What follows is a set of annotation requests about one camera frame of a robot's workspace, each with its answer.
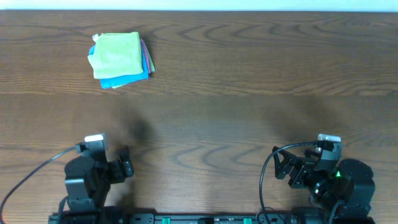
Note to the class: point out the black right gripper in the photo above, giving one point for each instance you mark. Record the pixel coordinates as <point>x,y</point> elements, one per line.
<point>304,166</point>

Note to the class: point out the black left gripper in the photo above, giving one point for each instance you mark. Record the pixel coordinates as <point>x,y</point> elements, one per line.
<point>117,169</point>

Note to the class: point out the light green microfiber cloth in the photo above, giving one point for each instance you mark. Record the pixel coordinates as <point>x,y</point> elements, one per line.
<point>118,39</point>

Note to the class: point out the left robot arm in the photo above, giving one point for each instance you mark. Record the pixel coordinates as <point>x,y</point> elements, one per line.
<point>88,179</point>

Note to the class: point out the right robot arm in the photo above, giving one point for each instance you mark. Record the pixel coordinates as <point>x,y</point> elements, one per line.
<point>343,189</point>

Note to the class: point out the folded blue microfiber cloth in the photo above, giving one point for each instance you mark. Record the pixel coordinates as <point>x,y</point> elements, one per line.
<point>124,79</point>

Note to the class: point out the white cloth label tag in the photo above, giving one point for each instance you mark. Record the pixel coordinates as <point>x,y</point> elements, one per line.
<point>95,37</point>

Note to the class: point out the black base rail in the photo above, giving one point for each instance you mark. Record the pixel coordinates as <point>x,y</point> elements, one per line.
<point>150,218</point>

